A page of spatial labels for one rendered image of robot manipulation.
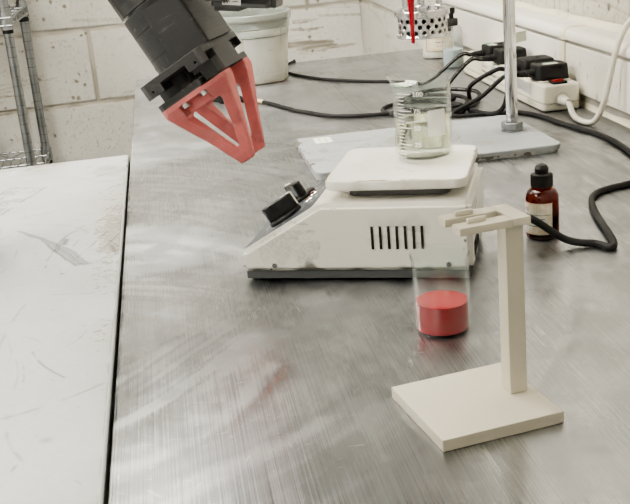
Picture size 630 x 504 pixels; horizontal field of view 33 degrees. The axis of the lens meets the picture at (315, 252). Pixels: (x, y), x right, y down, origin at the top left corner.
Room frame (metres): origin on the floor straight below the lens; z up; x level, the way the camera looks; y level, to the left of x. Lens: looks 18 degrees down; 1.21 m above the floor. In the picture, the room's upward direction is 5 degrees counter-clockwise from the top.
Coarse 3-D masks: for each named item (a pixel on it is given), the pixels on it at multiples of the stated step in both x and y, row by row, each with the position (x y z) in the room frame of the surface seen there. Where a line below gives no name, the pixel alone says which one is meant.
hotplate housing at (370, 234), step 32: (352, 192) 0.87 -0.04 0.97; (384, 192) 0.86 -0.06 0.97; (416, 192) 0.85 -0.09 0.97; (448, 192) 0.85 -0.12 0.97; (480, 192) 0.91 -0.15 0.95; (288, 224) 0.86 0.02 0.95; (320, 224) 0.85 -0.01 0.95; (352, 224) 0.85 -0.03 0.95; (384, 224) 0.84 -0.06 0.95; (416, 224) 0.83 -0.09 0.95; (256, 256) 0.87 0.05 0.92; (288, 256) 0.86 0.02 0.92; (320, 256) 0.85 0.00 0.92; (352, 256) 0.85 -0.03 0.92; (384, 256) 0.84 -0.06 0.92
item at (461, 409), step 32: (448, 224) 0.60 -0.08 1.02; (480, 224) 0.58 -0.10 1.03; (512, 224) 0.59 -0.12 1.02; (512, 256) 0.60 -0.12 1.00; (512, 288) 0.60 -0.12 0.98; (512, 320) 0.60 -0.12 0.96; (512, 352) 0.60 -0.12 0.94; (416, 384) 0.62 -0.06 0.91; (448, 384) 0.62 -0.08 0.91; (480, 384) 0.62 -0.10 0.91; (512, 384) 0.60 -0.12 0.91; (416, 416) 0.58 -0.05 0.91; (448, 416) 0.58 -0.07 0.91; (480, 416) 0.57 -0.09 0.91; (512, 416) 0.57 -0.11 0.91; (544, 416) 0.57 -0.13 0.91; (448, 448) 0.55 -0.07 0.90
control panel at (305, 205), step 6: (324, 180) 0.98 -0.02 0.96; (318, 186) 0.96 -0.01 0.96; (324, 186) 0.93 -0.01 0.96; (318, 192) 0.92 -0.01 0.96; (312, 198) 0.91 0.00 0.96; (300, 204) 0.92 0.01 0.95; (306, 204) 0.90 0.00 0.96; (312, 204) 0.87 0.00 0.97; (300, 210) 0.88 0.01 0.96; (294, 216) 0.87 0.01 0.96; (282, 222) 0.88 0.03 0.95; (264, 228) 0.92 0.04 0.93; (270, 228) 0.89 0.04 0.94; (276, 228) 0.87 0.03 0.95; (258, 234) 0.91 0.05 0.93; (264, 234) 0.88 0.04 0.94; (252, 240) 0.89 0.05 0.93
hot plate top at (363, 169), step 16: (352, 160) 0.92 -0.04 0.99; (368, 160) 0.92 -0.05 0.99; (384, 160) 0.91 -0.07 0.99; (448, 160) 0.89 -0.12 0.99; (464, 160) 0.89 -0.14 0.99; (336, 176) 0.87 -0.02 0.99; (352, 176) 0.87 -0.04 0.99; (368, 176) 0.86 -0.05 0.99; (384, 176) 0.86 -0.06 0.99; (400, 176) 0.85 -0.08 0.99; (416, 176) 0.85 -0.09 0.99; (432, 176) 0.84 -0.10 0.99; (448, 176) 0.84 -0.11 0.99; (464, 176) 0.84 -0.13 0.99
